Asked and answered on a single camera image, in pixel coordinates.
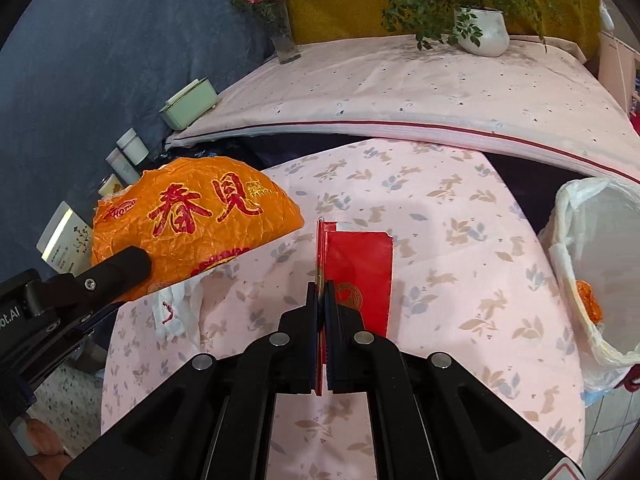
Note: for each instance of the blue velvet cloth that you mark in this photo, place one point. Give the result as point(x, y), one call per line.
point(125, 50)

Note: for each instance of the white box with floral print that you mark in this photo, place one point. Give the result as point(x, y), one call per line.
point(62, 240)

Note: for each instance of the round bin with white bag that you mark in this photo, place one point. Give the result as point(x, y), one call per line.
point(620, 260)

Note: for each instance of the red paper envelope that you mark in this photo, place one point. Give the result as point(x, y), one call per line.
point(360, 265)

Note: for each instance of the white round jar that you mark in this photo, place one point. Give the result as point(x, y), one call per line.
point(132, 146)

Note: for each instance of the small yellowish jar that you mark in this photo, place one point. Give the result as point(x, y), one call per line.
point(111, 186)

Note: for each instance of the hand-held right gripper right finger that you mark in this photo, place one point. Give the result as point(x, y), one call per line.
point(332, 320)

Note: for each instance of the pink bedding with red stripe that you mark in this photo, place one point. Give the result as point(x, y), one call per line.
point(400, 90)

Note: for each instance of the green plant in white pot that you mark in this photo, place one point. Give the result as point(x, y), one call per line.
point(482, 30)

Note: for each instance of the white tissue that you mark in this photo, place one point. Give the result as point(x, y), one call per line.
point(175, 307)

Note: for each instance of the white tall bottle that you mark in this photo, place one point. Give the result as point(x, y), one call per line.
point(122, 166)

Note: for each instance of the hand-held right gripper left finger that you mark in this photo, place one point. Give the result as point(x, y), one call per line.
point(314, 320)

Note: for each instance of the dark blue floral cloth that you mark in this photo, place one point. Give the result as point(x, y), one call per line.
point(210, 152)

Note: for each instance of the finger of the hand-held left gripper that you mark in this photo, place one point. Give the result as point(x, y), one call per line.
point(110, 272)

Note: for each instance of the glass vase with pink flowers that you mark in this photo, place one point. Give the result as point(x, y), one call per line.
point(282, 35)

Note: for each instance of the pink rabbit print tablecloth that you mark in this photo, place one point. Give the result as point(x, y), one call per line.
point(450, 260)

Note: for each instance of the pale green lidded box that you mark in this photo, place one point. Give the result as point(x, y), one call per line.
point(190, 105)

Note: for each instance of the pink water dispenser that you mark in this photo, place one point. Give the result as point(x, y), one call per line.
point(620, 70)

